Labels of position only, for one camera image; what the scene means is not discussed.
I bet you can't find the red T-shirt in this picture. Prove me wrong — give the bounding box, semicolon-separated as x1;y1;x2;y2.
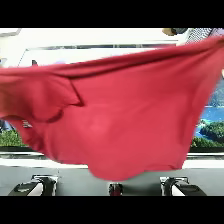
0;35;224;183

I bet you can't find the silver frame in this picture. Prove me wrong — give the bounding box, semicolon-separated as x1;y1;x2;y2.
0;151;224;197

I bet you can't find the checked shirt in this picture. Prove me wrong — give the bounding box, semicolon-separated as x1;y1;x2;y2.
185;27;214;44

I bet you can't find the purple garment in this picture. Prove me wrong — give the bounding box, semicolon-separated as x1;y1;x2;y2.
209;27;224;40

